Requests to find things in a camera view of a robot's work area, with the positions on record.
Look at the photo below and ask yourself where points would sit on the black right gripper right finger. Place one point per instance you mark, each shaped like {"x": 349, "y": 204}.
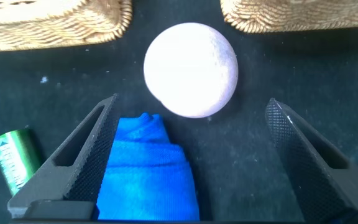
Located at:
{"x": 309, "y": 174}

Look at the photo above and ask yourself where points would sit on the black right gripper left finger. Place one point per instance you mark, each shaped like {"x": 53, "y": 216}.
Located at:
{"x": 82, "y": 174}

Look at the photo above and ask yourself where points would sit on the blue microfibre towel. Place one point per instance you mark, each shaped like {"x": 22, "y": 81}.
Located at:
{"x": 148, "y": 180}

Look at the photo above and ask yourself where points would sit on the pale pink round bun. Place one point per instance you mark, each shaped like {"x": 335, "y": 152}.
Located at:
{"x": 191, "y": 68}

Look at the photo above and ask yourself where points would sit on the wicker basket with toiletries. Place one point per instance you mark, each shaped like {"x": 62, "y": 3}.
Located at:
{"x": 48, "y": 28}

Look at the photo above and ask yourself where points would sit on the wicker basket with food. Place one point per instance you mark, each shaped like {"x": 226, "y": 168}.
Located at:
{"x": 291, "y": 15}

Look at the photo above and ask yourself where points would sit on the green chewing gum pack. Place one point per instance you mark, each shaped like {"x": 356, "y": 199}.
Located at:
{"x": 14, "y": 158}

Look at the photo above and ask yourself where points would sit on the black table cloth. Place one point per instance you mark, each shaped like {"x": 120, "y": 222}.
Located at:
{"x": 291, "y": 77}

